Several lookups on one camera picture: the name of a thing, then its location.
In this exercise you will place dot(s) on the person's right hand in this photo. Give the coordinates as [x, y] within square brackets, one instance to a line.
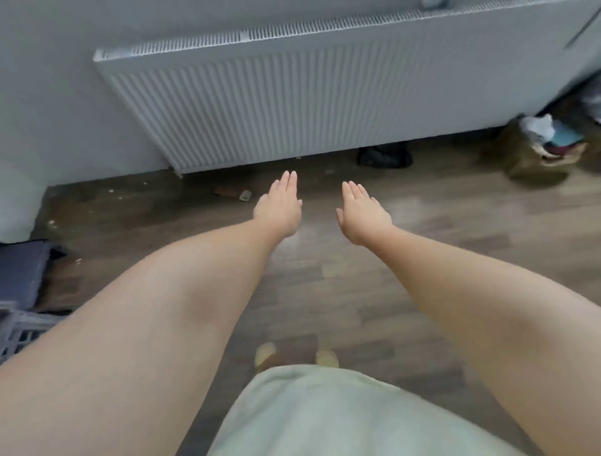
[364, 221]

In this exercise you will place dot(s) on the person's left hand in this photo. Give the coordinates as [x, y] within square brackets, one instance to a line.
[278, 214]

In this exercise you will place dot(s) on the person's right thumb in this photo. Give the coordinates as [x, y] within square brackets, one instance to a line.
[340, 219]

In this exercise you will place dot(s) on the person's left thumb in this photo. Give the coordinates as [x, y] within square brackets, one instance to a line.
[299, 211]

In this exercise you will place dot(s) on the person's left forearm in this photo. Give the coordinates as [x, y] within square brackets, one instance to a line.
[141, 324]

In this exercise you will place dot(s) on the person's right forearm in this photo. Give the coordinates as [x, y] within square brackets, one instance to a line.
[493, 310]

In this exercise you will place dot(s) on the small grey floor scrap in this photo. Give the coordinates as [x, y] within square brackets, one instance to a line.
[245, 195]

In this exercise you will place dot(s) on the black object under radiator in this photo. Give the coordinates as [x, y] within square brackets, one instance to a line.
[385, 156]

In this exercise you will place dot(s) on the white panel radiator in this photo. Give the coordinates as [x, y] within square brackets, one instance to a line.
[328, 89]

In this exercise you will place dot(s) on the yellow right slipper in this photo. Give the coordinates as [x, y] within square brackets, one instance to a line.
[327, 358]

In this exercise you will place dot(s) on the yellow slipper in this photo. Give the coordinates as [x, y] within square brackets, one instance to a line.
[265, 355]
[327, 358]

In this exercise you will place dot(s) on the yellow left slipper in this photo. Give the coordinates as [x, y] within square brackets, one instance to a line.
[265, 355]

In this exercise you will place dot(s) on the light green shirt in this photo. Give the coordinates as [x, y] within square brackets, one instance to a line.
[347, 418]

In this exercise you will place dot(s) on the brown paper bag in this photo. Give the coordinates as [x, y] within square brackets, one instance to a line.
[535, 164]

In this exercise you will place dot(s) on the white crumpled paper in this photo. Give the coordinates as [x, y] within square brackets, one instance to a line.
[537, 126]

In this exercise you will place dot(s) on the teal item in bag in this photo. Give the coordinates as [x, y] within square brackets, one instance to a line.
[566, 137]

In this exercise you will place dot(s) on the dark bag with white cloth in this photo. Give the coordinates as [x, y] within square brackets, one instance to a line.
[587, 101]

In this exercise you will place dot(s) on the dark blue cushion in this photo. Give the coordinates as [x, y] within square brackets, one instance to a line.
[21, 272]

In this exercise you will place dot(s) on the grey plastic crate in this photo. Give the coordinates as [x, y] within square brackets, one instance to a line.
[23, 331]

